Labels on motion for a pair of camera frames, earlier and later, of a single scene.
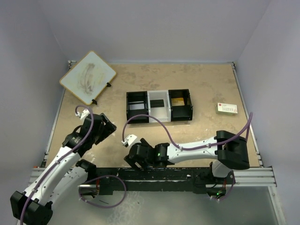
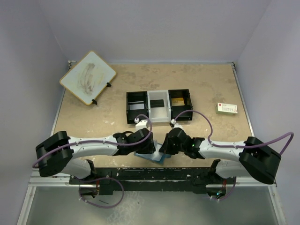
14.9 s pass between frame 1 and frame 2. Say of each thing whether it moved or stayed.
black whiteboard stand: stayed
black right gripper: moved
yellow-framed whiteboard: stayed
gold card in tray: stayed
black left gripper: moved
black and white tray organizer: stayed
